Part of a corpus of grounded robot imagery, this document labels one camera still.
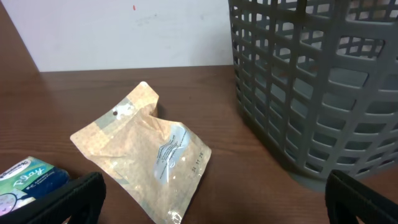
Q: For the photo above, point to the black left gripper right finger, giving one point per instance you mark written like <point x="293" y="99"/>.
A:
<point x="348" y="201"/>

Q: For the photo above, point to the blue green tissue pack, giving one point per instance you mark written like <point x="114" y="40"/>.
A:
<point x="27" y="181"/>

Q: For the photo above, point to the grey plastic lattice basket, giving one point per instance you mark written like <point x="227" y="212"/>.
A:
<point x="317" y="80"/>

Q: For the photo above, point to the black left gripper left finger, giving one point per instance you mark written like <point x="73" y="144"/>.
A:
<point x="79" y="201"/>

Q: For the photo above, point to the beige foil pouch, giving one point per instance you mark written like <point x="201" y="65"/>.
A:
<point x="158" y="162"/>

